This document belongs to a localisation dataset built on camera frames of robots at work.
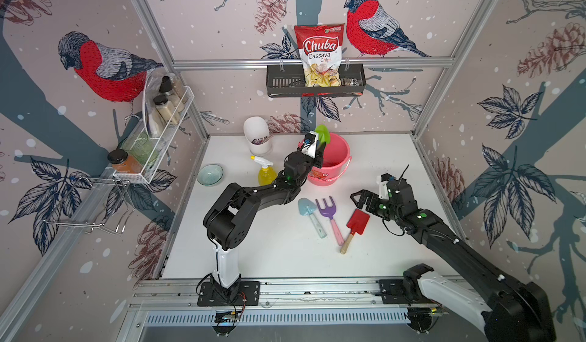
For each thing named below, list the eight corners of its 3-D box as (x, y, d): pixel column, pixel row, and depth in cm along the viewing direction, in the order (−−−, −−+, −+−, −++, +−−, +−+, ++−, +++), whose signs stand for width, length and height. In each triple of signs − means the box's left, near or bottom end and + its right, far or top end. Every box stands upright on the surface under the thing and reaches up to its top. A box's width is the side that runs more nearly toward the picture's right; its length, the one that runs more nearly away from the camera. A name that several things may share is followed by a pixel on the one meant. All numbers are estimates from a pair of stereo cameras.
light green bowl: (199, 188, 103) (194, 181, 99) (205, 171, 110) (201, 163, 105) (223, 188, 103) (219, 181, 99) (227, 170, 110) (224, 163, 105)
